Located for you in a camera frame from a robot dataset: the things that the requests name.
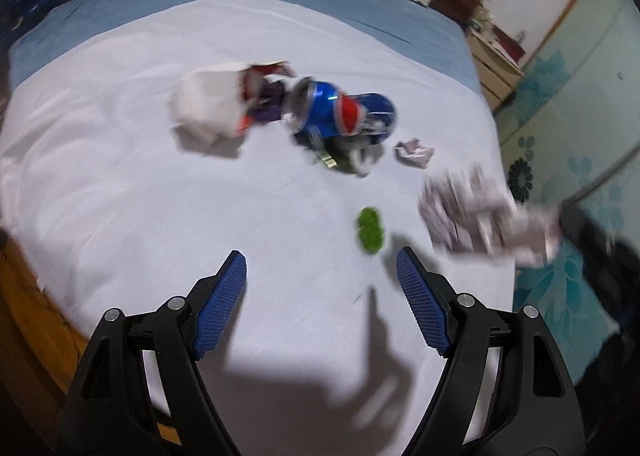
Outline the purple wrapper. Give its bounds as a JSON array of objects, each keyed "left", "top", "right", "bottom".
[{"left": 252, "top": 80, "right": 290, "bottom": 123}]

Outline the small crumpled paper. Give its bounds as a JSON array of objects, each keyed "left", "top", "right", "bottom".
[{"left": 393, "top": 137, "right": 435, "bottom": 169}]

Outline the green bottle cap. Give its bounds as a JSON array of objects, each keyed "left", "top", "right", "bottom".
[{"left": 354, "top": 206, "right": 387, "bottom": 256}]

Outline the white sheet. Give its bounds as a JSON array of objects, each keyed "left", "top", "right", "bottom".
[{"left": 0, "top": 0, "right": 518, "bottom": 456}]

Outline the red book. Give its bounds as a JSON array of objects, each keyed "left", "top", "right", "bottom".
[{"left": 492, "top": 26, "right": 527, "bottom": 62}]

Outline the pale wooden nightstand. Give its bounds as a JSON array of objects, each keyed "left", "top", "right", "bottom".
[{"left": 465, "top": 28, "right": 526, "bottom": 112}]

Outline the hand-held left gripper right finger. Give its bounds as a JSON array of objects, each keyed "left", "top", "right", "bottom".
[{"left": 396, "top": 246, "right": 586, "bottom": 456}]

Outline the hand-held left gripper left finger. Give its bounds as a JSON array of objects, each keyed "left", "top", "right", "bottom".
[{"left": 57, "top": 250, "right": 248, "bottom": 456}]

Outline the floral glass wardrobe door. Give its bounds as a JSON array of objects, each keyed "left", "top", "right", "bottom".
[
  {"left": 492, "top": 0, "right": 640, "bottom": 199},
  {"left": 514, "top": 156, "right": 640, "bottom": 382}
]

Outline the white bag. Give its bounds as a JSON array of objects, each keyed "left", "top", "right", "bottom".
[{"left": 169, "top": 62, "right": 251, "bottom": 147}]

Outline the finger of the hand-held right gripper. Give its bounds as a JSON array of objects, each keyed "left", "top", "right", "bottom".
[{"left": 557, "top": 203, "right": 617, "bottom": 249}]

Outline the crumpled dark wrapper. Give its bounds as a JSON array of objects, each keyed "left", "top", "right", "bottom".
[{"left": 300, "top": 135, "right": 387, "bottom": 179}]

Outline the blue soda can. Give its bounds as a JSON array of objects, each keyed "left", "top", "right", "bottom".
[{"left": 286, "top": 78, "right": 397, "bottom": 147}]

